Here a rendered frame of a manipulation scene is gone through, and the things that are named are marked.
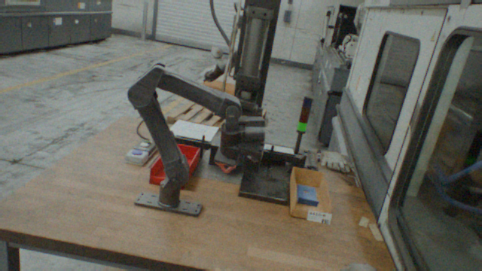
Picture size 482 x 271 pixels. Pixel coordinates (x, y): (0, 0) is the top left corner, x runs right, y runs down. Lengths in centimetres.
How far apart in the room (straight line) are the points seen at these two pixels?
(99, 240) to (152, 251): 14
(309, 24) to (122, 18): 519
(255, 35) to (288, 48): 927
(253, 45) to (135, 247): 78
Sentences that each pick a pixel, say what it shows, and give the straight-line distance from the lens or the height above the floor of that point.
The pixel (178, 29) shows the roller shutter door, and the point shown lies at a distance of 1111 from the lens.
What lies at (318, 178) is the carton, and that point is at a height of 95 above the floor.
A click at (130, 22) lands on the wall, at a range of 1168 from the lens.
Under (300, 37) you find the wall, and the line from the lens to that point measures 1063.
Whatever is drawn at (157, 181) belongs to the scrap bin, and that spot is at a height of 92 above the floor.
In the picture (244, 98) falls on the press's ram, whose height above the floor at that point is 118.
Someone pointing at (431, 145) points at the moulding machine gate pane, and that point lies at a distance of 122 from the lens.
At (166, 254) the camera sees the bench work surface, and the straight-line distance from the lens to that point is 103.
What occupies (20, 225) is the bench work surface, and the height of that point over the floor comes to 90.
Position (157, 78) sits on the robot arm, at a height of 130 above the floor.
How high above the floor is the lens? 153
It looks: 20 degrees down
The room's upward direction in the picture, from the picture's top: 10 degrees clockwise
